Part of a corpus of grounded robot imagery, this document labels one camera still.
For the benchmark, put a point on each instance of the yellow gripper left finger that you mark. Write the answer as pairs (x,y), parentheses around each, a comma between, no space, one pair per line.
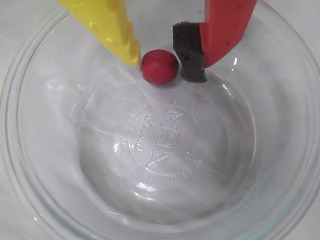
(105,27)

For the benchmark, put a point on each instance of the gripper red right finger foam pad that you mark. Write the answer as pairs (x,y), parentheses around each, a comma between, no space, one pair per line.
(225,30)

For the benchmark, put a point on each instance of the red ball pill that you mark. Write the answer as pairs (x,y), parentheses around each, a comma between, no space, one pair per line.
(160,67)

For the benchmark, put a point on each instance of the glass bowl with embossed logo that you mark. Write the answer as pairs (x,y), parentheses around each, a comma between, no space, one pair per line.
(250,162)

